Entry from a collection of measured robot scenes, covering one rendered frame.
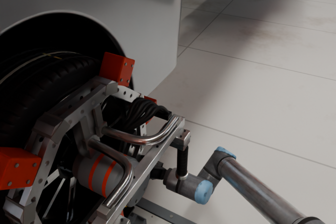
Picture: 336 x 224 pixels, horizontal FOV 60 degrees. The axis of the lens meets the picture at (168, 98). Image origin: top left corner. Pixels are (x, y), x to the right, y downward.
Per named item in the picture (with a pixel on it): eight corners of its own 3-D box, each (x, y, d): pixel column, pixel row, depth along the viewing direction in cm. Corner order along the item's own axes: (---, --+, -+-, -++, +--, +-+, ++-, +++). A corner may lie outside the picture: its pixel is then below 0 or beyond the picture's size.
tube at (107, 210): (91, 141, 84) (85, 113, 78) (148, 166, 77) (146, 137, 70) (44, 187, 72) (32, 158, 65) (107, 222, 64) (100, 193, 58)
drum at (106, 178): (101, 160, 104) (95, 132, 96) (153, 184, 96) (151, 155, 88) (74, 190, 94) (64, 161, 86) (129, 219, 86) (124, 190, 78)
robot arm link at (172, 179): (172, 194, 111) (181, 170, 112) (161, 189, 113) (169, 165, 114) (179, 191, 119) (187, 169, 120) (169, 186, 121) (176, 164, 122)
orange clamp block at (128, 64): (109, 81, 96) (116, 54, 95) (129, 87, 93) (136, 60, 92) (96, 79, 90) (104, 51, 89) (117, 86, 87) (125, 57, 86)
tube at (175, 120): (129, 104, 98) (127, 77, 92) (181, 122, 91) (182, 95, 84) (96, 137, 86) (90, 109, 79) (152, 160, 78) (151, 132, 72)
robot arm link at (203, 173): (222, 180, 128) (218, 181, 116) (207, 202, 127) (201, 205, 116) (205, 167, 131) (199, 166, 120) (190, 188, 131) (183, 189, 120)
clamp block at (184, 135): (166, 132, 98) (166, 120, 95) (190, 141, 95) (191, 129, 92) (158, 142, 95) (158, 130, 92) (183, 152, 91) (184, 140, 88)
